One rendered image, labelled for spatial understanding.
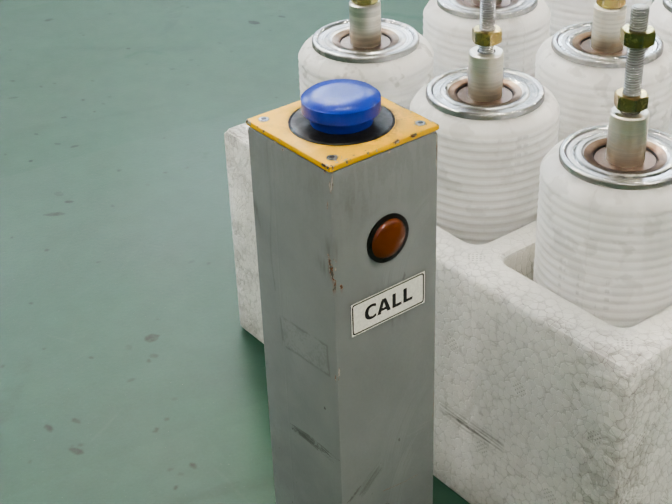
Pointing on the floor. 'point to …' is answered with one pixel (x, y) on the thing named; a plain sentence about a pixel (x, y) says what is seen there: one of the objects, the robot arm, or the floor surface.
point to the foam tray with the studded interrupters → (518, 374)
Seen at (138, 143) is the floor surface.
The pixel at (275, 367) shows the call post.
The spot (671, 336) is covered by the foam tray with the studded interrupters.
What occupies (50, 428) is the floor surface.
